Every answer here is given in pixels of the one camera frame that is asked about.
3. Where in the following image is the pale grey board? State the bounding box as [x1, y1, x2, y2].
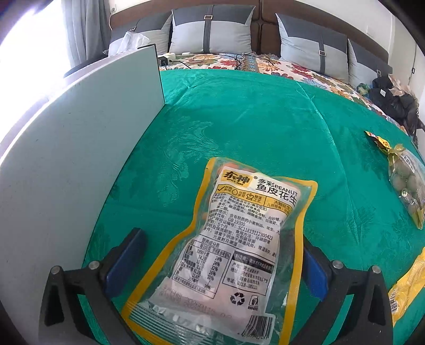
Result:
[0, 44, 167, 309]

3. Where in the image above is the floral bed sheet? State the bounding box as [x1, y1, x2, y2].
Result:
[159, 52, 410, 133]

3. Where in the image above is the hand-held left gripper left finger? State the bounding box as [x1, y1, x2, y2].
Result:
[38, 227, 148, 345]

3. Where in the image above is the yellow-bordered clear peanut bag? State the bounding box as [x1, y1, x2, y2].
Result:
[121, 157, 318, 345]

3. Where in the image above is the black jacket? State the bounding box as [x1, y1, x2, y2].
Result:
[368, 76, 425, 134]

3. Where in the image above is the small red yellow packet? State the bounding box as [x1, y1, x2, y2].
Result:
[364, 130, 394, 155]

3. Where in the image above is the grey two-tone strapped pillow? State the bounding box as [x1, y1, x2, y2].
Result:
[275, 13, 349, 74]
[347, 38, 392, 87]
[108, 13, 173, 57]
[169, 5, 256, 55]

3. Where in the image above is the green patterned blanket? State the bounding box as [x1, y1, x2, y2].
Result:
[83, 66, 425, 345]

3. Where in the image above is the yellow crinkled snack bag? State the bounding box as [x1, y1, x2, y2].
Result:
[388, 247, 425, 327]

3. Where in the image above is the clear plastic bag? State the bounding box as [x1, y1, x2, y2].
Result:
[108, 31, 150, 57]

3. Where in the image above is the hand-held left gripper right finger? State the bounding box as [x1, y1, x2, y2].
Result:
[294, 232, 394, 345]

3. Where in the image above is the brown padded headboard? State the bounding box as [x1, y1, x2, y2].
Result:
[109, 0, 389, 67]

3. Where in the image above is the grey curtain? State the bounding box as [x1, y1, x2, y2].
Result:
[61, 0, 112, 70]

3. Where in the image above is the white power strip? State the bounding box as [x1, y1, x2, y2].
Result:
[158, 52, 181, 66]

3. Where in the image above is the beige crumpled cloth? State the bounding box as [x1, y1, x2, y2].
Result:
[388, 74, 414, 97]

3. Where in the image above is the gold bag of brown balls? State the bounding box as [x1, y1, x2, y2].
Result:
[388, 143, 425, 229]

